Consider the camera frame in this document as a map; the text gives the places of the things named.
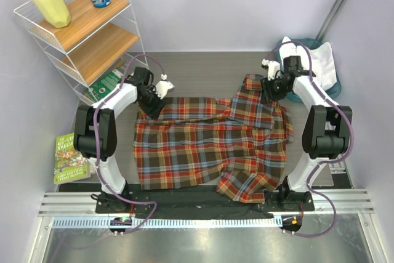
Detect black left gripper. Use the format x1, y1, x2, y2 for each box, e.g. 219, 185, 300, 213
137, 87, 168, 119

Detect red brown plaid shirt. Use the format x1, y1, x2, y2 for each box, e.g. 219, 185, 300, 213
133, 75, 294, 203

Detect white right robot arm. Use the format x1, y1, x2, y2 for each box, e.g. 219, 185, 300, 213
260, 56, 352, 211

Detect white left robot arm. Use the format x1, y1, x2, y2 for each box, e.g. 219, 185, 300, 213
74, 67, 174, 213

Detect white shirts in basket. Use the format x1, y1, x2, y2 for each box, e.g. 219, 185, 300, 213
278, 36, 337, 90

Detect teal plastic basket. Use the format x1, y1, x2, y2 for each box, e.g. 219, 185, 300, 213
273, 38, 342, 103

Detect green treehouse book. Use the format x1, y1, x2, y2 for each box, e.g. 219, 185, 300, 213
54, 133, 91, 185

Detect yellow faceted cup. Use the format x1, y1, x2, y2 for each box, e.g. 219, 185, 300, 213
32, 0, 71, 28

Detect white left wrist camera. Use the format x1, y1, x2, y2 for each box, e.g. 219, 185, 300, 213
155, 74, 175, 99

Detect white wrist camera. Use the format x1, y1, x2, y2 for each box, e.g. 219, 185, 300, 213
262, 59, 281, 80
155, 74, 175, 99

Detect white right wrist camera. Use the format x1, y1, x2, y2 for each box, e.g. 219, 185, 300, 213
262, 59, 281, 80

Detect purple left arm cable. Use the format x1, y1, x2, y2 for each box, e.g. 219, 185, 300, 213
94, 54, 169, 236

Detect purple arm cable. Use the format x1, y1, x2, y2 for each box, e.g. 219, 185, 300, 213
94, 54, 169, 236
267, 39, 356, 238

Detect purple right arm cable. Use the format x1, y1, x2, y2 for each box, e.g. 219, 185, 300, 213
267, 39, 356, 238

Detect white wire wooden shelf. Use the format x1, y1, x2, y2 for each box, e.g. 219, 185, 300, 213
14, 0, 145, 105

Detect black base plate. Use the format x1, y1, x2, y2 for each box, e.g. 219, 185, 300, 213
58, 182, 315, 219

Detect aluminium rail frame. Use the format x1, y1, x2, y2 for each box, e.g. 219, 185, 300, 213
29, 158, 387, 263

